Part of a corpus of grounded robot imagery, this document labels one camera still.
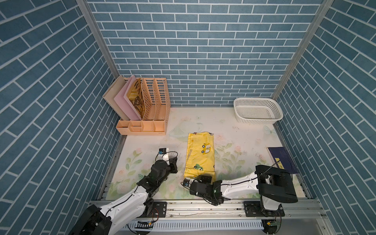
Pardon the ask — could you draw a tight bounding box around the green circuit board left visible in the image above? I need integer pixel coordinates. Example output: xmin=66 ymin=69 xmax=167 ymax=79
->
xmin=135 ymin=221 xmax=154 ymax=230

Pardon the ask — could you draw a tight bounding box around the aluminium corner post right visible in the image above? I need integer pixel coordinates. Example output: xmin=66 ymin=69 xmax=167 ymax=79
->
xmin=271 ymin=0 xmax=334 ymax=100

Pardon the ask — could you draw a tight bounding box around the green circuit board right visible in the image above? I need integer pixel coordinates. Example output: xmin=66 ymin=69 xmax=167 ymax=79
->
xmin=263 ymin=220 xmax=279 ymax=228

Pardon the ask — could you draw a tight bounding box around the pink board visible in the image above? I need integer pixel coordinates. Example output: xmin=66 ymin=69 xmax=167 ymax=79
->
xmin=114 ymin=75 xmax=142 ymax=120

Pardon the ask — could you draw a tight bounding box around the yellow black patterned book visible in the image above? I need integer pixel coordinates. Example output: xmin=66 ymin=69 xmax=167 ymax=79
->
xmin=126 ymin=79 xmax=146 ymax=119

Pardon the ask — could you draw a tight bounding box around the white perforated plastic basket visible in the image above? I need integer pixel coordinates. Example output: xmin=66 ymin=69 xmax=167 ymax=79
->
xmin=233 ymin=98 xmax=284 ymax=125

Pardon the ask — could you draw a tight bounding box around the orange plastic file organizer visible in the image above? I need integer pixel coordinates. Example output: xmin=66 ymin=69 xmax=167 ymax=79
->
xmin=116 ymin=78 xmax=171 ymax=136

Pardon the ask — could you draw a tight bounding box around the aluminium corner post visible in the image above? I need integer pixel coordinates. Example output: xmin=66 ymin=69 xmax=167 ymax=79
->
xmin=271 ymin=0 xmax=334 ymax=100
xmin=76 ymin=0 xmax=120 ymax=78

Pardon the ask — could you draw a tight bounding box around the yellow cartoon pillowcase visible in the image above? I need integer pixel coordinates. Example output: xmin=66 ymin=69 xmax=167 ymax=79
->
xmin=184 ymin=132 xmax=215 ymax=182

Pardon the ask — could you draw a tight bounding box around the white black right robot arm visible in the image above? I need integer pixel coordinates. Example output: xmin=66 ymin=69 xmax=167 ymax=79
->
xmin=181 ymin=165 xmax=298 ymax=217

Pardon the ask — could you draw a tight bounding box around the dark blue book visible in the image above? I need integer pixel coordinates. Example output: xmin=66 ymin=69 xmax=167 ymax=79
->
xmin=268 ymin=147 xmax=299 ymax=174

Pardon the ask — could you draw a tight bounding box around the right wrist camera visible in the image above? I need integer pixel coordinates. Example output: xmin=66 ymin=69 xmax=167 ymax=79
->
xmin=182 ymin=178 xmax=195 ymax=188

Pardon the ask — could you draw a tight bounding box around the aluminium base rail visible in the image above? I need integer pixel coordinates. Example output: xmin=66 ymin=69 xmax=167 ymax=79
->
xmin=76 ymin=198 xmax=335 ymax=235

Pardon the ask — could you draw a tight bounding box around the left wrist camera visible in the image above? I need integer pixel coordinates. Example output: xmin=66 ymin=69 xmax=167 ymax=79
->
xmin=158 ymin=148 xmax=169 ymax=165

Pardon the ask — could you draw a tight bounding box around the green circuit board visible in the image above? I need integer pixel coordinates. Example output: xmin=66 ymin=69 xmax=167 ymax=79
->
xmin=263 ymin=220 xmax=279 ymax=228
xmin=135 ymin=221 xmax=154 ymax=230

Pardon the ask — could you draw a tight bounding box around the aluminium corner post left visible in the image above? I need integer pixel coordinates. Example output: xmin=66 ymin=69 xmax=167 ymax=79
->
xmin=76 ymin=0 xmax=120 ymax=78

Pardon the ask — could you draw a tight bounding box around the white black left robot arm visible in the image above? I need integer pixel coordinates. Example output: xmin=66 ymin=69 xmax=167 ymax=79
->
xmin=69 ymin=155 xmax=178 ymax=235

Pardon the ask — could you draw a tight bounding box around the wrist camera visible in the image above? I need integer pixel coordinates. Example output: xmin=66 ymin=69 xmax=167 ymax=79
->
xmin=182 ymin=178 xmax=195 ymax=188
xmin=158 ymin=148 xmax=169 ymax=165

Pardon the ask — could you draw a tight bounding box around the beige board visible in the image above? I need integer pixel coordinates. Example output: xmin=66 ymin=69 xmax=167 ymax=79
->
xmin=102 ymin=75 xmax=129 ymax=120

